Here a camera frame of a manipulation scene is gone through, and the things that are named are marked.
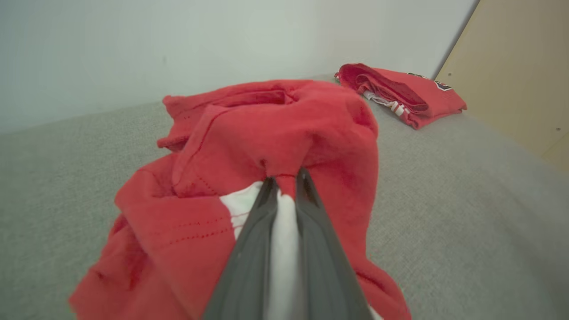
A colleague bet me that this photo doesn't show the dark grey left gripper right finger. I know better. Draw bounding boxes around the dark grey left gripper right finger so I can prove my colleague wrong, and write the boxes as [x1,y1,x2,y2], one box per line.
[296,169,374,320]

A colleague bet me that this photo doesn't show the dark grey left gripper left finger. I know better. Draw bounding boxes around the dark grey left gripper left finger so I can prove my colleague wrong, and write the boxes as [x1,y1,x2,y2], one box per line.
[202,177,280,320]

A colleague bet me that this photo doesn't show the red shorts with white stripe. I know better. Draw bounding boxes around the red shorts with white stripe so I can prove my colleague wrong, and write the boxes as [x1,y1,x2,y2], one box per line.
[69,79,412,320]

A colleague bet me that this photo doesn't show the red shirt with white sleeves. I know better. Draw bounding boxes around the red shirt with white sleeves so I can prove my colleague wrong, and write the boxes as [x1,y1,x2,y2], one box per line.
[334,63,467,130]

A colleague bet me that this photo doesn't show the beige wooden panel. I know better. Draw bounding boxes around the beige wooden panel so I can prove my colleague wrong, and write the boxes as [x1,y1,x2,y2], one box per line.
[433,0,569,174]

